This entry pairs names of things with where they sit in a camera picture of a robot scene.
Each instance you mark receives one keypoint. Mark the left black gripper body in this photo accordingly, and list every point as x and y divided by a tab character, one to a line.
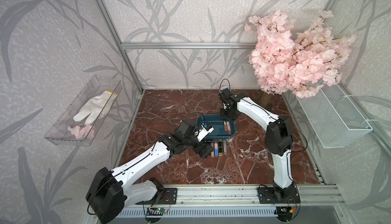
197	147

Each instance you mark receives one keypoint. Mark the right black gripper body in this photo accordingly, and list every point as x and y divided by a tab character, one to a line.
225	114

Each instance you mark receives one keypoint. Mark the rose lipstick tube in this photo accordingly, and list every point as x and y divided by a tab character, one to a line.
228	128

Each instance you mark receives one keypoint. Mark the teal plastic storage box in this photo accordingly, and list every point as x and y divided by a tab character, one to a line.
219	133

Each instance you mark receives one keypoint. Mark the silver lipstick tube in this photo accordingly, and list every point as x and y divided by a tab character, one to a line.
225	146

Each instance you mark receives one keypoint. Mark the blue pink lipstick tube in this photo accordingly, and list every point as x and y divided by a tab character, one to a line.
216	149

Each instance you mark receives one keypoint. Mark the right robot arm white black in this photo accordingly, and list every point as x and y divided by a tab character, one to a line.
278	138

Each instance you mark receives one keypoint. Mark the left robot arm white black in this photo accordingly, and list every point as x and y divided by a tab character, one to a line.
113	190

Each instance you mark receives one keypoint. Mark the tan lipstick tube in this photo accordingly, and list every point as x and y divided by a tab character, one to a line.
213	150

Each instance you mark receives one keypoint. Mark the pink artificial blossom tree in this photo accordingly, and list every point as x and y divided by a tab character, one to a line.
302	66

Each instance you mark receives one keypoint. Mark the left circuit board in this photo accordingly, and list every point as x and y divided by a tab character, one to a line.
157	211

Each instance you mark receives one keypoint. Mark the circuit board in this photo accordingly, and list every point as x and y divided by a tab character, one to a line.
157	211
285	214

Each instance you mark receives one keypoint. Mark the right circuit board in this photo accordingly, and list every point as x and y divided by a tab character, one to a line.
285	214

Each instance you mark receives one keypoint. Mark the white cotton glove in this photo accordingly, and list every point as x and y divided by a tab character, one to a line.
96	108

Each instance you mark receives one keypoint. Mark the pink flower on shelf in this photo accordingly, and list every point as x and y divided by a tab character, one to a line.
82	132

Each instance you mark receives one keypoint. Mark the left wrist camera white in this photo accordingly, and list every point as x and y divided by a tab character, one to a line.
204	131

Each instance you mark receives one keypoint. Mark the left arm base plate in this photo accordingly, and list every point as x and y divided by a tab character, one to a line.
166	196

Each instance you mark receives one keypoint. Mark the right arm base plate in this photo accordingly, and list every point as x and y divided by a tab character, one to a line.
277	195

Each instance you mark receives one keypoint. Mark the aluminium frame back crossbar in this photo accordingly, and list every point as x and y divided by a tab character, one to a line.
187	45

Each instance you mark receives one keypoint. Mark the white wire mesh basket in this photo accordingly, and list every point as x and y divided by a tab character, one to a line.
334	117

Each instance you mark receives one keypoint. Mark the aluminium front rail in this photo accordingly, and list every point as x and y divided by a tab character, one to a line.
247	195

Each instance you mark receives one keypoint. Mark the clear acrylic wall shelf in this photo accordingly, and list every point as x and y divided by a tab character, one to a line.
81	121

